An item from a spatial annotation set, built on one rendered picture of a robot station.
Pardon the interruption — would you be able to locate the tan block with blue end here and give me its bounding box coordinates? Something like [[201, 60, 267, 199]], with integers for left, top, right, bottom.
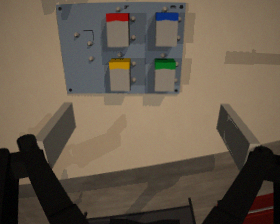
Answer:
[[156, 12, 179, 47]]

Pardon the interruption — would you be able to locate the tan block with yellow end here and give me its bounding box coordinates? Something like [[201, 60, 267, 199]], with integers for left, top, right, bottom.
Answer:
[[109, 58, 131, 91]]

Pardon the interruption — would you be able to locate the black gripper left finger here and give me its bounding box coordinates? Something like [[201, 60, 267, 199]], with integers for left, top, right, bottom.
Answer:
[[0, 102, 89, 224]]

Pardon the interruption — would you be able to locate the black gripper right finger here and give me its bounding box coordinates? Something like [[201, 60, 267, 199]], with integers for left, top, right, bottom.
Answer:
[[202, 104, 280, 224]]

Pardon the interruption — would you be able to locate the small grey block with red end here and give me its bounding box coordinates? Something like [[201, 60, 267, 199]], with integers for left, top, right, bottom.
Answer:
[[106, 13, 130, 47]]

